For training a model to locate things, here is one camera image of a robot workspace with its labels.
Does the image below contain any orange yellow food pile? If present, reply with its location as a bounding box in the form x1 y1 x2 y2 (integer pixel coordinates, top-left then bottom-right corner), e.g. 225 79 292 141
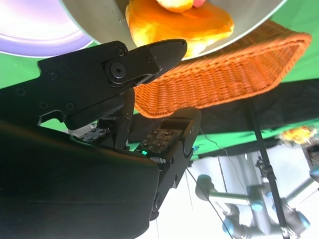
275 125 319 146

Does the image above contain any lavender plate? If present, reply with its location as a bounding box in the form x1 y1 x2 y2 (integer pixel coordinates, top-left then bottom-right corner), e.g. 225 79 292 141
0 0 94 58

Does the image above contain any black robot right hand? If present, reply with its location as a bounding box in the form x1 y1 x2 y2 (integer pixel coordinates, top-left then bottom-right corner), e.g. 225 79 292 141
0 38 202 239

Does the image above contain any orange wicker basket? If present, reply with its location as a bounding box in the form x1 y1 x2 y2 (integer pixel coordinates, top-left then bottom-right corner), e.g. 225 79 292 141
134 19 313 119

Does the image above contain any green tablecloth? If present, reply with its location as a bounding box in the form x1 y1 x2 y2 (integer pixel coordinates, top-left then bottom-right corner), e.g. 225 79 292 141
0 0 319 132

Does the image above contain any black stand pole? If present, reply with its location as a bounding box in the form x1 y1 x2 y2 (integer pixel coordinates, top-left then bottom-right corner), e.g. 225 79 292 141
245 104 291 239

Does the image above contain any orange white toy bread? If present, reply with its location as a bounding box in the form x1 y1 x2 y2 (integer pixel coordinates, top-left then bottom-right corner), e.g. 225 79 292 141
125 0 235 58
156 0 195 13

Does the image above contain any grey-green bowl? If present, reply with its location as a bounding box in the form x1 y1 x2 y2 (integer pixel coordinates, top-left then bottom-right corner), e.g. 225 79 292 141
59 0 289 60

